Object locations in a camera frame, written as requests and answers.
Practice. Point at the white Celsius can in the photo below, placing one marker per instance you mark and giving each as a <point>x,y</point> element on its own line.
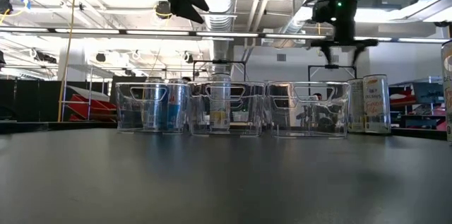
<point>220,111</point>
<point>447,93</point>
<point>377,111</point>
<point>355,111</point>

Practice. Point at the metal shelf unit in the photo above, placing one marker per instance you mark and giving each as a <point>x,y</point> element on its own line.
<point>429,93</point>

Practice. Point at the grey wall vent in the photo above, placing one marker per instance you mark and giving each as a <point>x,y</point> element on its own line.
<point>281,57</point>

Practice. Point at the person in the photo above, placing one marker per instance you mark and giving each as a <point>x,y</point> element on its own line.
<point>318,96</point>

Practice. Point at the black ceiling-mounted device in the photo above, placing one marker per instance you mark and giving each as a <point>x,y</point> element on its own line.
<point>163,9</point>
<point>5,5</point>

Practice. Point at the black partition panel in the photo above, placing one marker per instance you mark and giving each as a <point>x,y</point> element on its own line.
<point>28,100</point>

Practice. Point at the blue silver Red Bull can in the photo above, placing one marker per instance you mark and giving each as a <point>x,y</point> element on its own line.
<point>177,111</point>
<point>155,111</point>

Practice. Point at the long ceiling light bar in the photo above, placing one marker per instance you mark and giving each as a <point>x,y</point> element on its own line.
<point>159,32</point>

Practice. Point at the clear plastic bin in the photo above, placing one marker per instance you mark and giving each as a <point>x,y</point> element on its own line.
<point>130,118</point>
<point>247,118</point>
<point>307,121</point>

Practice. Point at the red storage bins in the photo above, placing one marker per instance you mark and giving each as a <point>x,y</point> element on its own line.
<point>88,109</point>

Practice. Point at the black round ceiling lamp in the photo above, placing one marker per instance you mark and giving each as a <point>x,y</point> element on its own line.
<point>188,57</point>
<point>100,57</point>

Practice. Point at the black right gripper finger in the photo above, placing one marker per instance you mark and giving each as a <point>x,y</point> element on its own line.
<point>326,54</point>
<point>358,53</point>

